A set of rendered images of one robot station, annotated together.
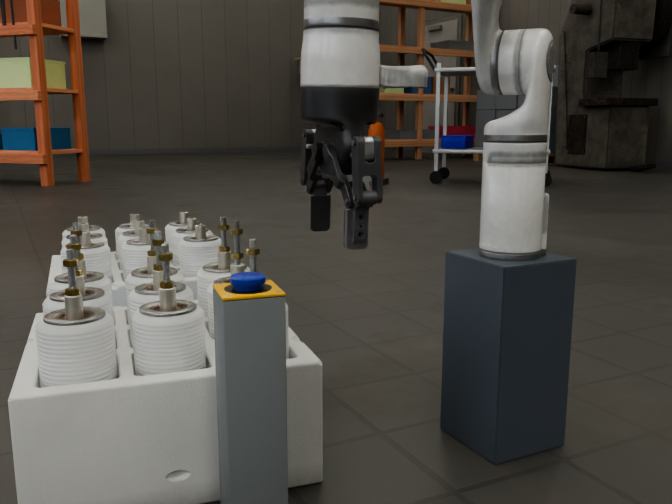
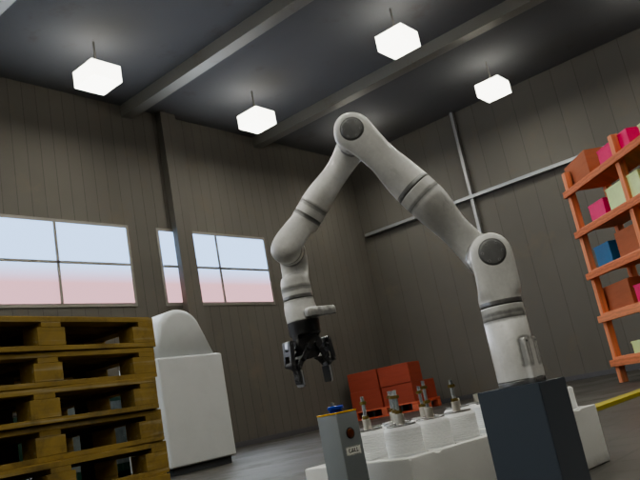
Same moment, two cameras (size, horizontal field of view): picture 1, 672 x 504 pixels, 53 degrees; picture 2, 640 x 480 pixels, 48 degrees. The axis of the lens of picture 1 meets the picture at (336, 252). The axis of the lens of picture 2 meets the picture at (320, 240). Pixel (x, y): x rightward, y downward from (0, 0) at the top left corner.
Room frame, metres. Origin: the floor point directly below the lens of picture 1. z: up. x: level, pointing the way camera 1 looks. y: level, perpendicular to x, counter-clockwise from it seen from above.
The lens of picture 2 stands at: (0.02, -1.52, 0.33)
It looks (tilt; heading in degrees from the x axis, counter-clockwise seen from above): 13 degrees up; 65
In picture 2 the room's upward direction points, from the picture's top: 11 degrees counter-clockwise
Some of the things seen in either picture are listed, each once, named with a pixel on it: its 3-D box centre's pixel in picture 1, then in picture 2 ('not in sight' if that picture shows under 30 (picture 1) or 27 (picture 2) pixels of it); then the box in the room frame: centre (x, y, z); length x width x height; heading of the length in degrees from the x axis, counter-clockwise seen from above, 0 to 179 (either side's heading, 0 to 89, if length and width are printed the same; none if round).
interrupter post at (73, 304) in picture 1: (74, 307); not in sight; (0.84, 0.34, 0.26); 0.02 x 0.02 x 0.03
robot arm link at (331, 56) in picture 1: (358, 54); (306, 306); (0.66, -0.02, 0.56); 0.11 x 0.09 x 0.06; 113
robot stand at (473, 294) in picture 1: (504, 348); (538, 457); (1.02, -0.27, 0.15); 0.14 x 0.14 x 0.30; 27
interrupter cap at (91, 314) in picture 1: (74, 316); not in sight; (0.84, 0.34, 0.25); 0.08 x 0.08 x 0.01
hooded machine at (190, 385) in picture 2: not in sight; (175, 390); (1.50, 5.46, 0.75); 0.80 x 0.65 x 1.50; 25
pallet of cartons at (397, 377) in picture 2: not in sight; (392, 390); (6.31, 9.98, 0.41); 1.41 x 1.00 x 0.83; 117
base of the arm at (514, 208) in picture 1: (512, 199); (510, 345); (1.02, -0.27, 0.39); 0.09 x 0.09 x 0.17; 27
